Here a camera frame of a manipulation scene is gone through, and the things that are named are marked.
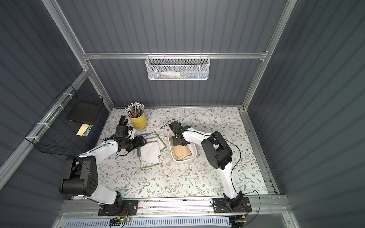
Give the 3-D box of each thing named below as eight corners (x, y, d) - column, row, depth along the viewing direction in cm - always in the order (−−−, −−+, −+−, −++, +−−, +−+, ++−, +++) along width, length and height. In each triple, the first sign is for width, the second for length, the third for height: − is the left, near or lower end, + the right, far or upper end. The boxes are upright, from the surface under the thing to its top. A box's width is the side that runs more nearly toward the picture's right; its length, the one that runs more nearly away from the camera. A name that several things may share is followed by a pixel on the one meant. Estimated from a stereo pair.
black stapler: (120, 128, 110) (117, 124, 106) (123, 119, 115) (121, 115, 111) (125, 128, 110) (123, 123, 106) (128, 119, 115) (126, 115, 111)
